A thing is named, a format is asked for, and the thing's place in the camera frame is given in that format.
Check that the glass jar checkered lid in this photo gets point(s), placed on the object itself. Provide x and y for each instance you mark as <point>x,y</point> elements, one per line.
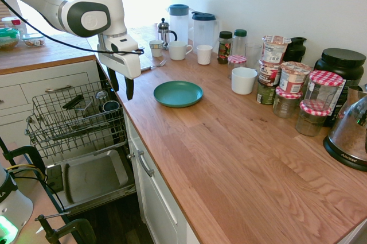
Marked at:
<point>286,103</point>
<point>311,120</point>

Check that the white round bowl cup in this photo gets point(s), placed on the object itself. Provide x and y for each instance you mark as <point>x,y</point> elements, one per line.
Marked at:
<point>243,81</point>

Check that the small jar checkered lid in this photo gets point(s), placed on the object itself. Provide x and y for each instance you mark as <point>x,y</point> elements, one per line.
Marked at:
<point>237,61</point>

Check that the blue cup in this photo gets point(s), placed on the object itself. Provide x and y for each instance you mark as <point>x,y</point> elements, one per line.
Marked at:
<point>110,106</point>

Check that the white ribbed cup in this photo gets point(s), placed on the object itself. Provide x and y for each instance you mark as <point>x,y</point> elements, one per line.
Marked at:
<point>204,54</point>

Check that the white oatmeal cup foil lid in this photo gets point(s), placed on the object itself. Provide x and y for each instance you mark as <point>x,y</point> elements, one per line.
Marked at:
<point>274,50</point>

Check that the black protein powder tub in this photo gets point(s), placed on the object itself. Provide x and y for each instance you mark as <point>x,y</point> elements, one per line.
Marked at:
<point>342,64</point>

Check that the silver metal fork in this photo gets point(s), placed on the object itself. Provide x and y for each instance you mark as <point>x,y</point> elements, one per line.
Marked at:
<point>156,65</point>

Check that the spice jar green lid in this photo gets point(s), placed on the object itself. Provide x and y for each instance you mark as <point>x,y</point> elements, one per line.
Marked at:
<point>239,43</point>

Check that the green paper cup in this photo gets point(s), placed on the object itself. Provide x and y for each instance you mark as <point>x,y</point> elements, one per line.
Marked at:
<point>265,93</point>

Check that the spice jar black lid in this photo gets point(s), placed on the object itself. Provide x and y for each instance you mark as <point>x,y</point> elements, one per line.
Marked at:
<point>225,47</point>

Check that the short pitcher blue lid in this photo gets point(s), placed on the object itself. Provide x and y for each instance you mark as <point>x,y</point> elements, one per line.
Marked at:
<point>204,30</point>

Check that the black utensil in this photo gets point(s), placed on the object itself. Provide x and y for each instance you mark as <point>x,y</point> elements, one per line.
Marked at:
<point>73,102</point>

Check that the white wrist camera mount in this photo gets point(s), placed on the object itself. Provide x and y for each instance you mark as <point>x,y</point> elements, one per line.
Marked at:
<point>121,43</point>

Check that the pink oatmeal cup foil lid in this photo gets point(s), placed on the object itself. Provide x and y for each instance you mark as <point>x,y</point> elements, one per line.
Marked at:
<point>293,77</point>

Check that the container with green lid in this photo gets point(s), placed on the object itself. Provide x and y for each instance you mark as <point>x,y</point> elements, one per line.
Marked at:
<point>8,38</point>

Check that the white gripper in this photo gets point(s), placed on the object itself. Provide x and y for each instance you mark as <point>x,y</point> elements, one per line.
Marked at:
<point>123,63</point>

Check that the black C-clamp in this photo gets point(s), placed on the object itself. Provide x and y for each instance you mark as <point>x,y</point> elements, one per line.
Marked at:
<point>71,228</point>
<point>27,152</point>

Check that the red oatmeal cup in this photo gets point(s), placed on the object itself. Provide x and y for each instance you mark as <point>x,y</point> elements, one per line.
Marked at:
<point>268,74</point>

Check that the container white red lid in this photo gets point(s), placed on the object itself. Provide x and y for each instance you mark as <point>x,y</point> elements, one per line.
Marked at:
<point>13,22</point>

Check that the stainless steel electric kettle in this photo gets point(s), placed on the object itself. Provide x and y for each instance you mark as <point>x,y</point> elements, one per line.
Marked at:
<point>348,132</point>

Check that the glass french press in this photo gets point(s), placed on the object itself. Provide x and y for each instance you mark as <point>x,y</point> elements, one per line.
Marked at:
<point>165,32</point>

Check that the black shaker bottle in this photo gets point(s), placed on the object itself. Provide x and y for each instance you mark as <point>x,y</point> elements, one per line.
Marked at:
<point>295,50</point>

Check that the small glass food container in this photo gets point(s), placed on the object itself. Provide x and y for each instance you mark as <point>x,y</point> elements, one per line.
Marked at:
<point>34,40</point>

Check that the small patterned cup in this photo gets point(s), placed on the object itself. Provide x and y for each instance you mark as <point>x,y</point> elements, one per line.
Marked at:
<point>156,48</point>

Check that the clear drinking glass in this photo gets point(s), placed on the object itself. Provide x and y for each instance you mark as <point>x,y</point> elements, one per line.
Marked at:
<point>253,54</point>

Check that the tall pitcher blue lid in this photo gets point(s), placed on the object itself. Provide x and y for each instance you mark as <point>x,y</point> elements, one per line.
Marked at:
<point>178,24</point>

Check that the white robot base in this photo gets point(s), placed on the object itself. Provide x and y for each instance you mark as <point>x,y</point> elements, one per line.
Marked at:
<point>13,206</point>

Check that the large jar checkered lid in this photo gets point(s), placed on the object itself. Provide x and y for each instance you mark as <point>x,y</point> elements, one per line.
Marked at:
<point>324,90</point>

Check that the clear glass in rack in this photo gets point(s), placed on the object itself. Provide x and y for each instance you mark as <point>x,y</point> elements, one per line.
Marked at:
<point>101,96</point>

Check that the teal plastic plate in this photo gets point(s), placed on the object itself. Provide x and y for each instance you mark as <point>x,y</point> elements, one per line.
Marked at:
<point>178,93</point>

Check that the open dishwasher door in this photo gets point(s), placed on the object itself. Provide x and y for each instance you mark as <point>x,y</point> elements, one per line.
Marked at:
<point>94,195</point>

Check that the white cabinet with door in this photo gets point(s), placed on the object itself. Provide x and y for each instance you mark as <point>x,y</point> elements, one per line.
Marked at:
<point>160,209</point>

